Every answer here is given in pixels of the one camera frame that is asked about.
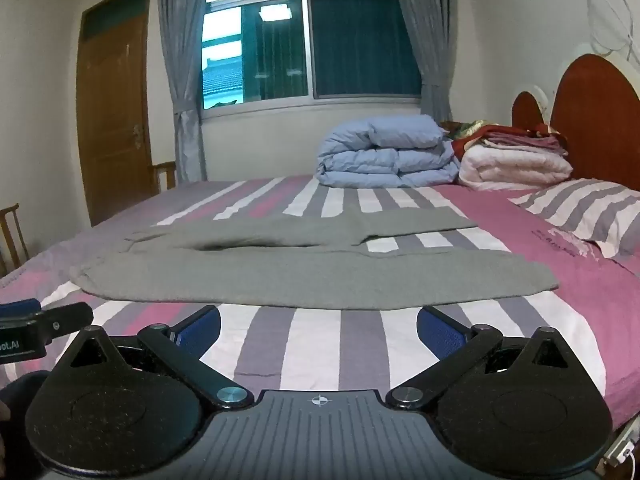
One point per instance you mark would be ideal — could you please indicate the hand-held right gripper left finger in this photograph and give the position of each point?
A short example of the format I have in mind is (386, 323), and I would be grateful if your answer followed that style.
(197, 330)

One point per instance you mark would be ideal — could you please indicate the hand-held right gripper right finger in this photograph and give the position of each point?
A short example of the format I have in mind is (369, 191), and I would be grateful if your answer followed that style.
(440, 331)

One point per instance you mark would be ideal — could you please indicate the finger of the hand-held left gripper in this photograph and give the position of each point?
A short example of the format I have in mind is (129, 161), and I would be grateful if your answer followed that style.
(20, 307)
(65, 321)

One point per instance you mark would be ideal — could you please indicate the wooden chair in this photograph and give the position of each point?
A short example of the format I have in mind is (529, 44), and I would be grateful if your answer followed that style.
(165, 172)
(12, 232)

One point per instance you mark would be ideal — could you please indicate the striped bed sheet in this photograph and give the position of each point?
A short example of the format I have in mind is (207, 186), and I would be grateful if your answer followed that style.
(310, 350)

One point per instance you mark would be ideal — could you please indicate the folded white quilt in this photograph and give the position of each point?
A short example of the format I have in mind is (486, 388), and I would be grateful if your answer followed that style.
(510, 170)

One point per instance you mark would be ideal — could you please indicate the folded light blue duvet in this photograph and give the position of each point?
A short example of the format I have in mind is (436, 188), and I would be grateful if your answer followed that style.
(385, 155)

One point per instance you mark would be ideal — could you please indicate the striped pillow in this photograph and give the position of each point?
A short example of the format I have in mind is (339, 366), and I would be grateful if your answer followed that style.
(585, 210)

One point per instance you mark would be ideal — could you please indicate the folded red blanket pile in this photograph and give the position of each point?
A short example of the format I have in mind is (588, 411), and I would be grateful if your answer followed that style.
(500, 135)

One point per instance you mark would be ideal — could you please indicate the wooden door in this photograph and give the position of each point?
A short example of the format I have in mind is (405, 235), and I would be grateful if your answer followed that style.
(112, 110)

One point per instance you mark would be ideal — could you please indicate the wooden headboard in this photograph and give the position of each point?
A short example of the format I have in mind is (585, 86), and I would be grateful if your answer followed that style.
(600, 125)

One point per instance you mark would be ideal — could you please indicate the grey curtain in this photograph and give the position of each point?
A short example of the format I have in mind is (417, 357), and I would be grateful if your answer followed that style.
(182, 60)
(430, 35)

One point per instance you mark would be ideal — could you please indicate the window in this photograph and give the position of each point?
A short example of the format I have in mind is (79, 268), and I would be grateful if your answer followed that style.
(350, 45)

